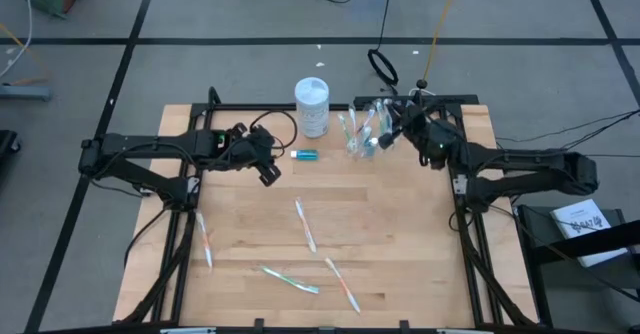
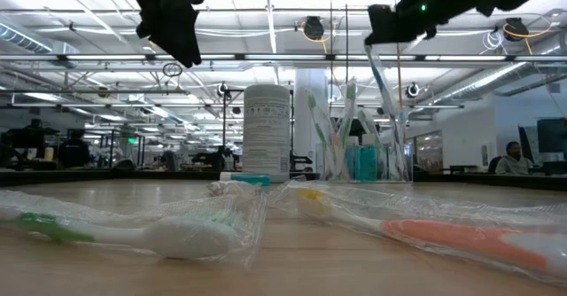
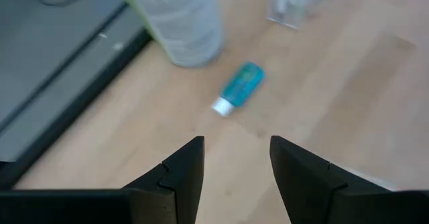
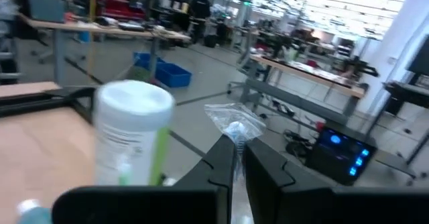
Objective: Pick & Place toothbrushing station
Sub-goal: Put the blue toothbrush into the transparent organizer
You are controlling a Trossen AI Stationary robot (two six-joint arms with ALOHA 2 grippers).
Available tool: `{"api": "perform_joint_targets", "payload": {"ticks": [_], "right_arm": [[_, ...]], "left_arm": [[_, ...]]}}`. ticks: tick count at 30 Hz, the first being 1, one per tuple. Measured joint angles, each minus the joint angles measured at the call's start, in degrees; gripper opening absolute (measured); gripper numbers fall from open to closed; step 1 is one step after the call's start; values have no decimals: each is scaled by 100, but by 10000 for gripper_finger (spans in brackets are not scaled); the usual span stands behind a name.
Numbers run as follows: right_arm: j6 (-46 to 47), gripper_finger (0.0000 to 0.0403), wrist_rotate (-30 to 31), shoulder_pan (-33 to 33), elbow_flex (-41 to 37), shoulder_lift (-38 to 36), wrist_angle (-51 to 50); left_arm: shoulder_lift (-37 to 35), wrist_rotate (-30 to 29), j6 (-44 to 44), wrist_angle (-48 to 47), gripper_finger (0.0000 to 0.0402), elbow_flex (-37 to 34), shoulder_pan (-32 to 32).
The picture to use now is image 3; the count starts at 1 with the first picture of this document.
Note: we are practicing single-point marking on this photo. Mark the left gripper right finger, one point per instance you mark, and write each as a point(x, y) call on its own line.
point(301, 183)

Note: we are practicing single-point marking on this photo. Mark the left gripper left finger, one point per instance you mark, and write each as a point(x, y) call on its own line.
point(181, 183)

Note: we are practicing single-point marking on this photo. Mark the teal toothpaste tube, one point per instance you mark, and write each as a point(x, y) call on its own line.
point(243, 83)

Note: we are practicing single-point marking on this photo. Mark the white wipes canister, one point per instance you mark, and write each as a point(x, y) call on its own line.
point(181, 23)

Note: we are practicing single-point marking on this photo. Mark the clear acrylic organizer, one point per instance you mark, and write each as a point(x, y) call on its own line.
point(288, 6)

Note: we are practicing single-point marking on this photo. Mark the black metal table frame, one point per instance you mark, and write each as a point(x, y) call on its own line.
point(67, 118)

